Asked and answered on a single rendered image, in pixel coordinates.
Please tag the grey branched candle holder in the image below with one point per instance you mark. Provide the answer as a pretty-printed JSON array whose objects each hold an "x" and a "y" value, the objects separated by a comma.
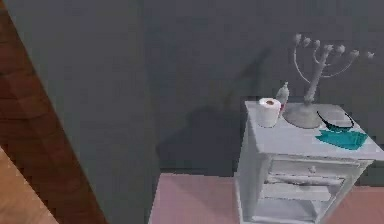
[{"x": 311, "y": 96}]

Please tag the white bedside table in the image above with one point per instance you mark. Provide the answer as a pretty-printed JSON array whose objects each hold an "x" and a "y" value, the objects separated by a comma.
[{"x": 293, "y": 186}]

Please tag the teal folded cloth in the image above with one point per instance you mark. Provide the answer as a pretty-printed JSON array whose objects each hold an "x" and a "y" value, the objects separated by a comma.
[{"x": 343, "y": 138}]

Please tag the grey plate with black rim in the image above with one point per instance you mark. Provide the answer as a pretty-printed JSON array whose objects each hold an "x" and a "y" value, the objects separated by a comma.
[{"x": 335, "y": 117}]

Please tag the white toilet paper roll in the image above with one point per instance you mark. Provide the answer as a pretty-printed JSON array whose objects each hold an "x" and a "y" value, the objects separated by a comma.
[{"x": 268, "y": 113}]

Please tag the pale spray bottle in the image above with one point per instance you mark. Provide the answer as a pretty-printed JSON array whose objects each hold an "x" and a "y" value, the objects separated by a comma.
[{"x": 283, "y": 95}]

